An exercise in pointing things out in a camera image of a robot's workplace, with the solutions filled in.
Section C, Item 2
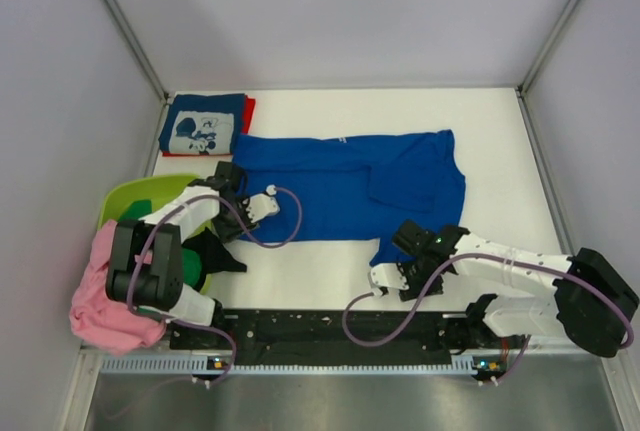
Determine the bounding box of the royal blue printed t-shirt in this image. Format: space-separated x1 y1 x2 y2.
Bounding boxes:
233 130 466 265

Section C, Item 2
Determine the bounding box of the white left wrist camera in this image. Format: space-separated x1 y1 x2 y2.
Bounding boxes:
246 185 280 223

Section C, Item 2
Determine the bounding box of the aluminium frame rail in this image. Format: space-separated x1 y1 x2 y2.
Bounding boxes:
79 340 627 355

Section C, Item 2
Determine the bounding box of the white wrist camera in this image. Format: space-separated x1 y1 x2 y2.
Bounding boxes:
368 263 409 297
246 185 280 223

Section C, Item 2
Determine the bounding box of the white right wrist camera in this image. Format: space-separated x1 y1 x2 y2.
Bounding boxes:
368 263 409 297

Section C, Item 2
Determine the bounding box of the folded navy cartoon t-shirt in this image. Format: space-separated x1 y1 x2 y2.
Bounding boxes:
158 93 248 158

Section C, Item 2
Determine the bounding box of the lime green plastic basket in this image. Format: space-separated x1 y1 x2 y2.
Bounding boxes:
95 173 217 297

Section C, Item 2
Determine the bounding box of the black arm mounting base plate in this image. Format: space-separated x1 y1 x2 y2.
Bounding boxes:
168 308 529 366

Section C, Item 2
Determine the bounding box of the folded red t-shirt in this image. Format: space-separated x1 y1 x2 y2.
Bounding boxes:
162 96 257 159

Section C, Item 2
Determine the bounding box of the green crumpled t-shirt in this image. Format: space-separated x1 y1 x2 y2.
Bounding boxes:
106 200 186 312

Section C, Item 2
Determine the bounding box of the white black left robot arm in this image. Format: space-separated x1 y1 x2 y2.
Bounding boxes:
106 162 279 348

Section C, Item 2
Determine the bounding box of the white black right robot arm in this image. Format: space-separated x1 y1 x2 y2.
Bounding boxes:
392 220 639 358

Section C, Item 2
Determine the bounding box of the pink crumpled t-shirt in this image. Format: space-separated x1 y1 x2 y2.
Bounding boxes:
69 220 166 356

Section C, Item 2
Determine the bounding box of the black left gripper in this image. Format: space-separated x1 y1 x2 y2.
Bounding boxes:
211 195 259 242

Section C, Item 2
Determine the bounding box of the black crumpled t-shirt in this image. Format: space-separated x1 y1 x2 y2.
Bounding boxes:
182 228 247 276

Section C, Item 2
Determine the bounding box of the grey slotted cable duct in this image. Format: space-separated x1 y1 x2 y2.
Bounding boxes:
99 353 506 377

